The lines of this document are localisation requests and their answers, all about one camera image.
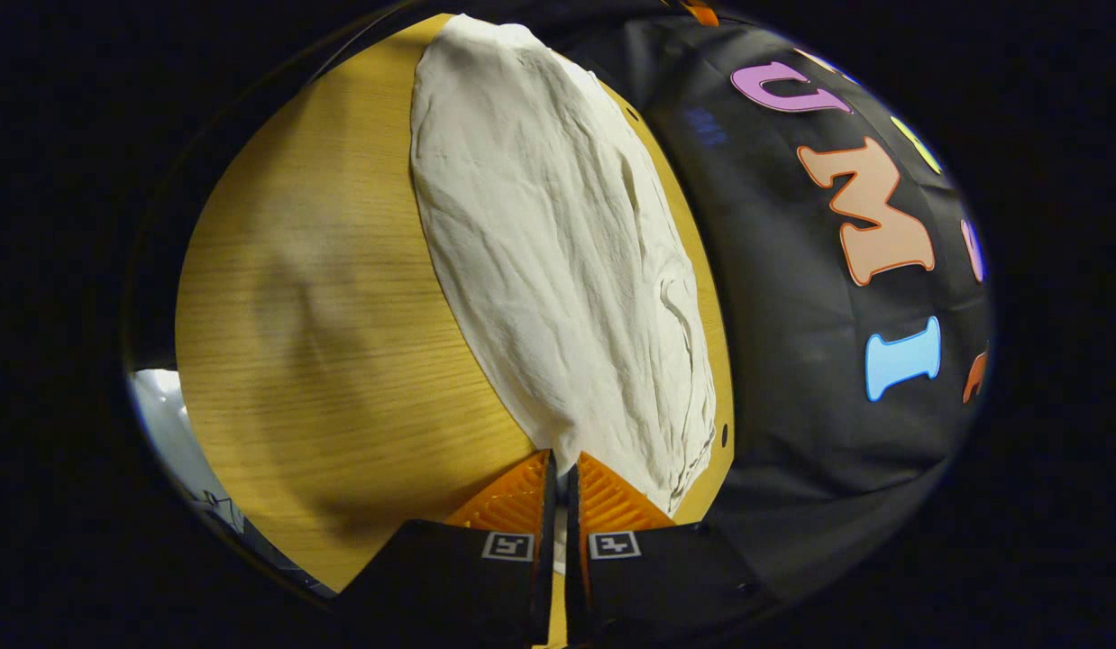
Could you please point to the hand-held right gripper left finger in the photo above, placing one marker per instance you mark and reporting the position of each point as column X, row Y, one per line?
column 468, row 586

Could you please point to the white jeans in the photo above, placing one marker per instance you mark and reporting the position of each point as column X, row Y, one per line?
column 558, row 270

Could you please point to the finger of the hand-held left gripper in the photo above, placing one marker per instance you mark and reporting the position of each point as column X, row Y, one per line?
column 700, row 12

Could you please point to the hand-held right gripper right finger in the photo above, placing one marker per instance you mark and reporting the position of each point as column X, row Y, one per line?
column 648, row 586

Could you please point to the black backdrop cloth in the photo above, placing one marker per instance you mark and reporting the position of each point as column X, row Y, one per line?
column 792, row 379

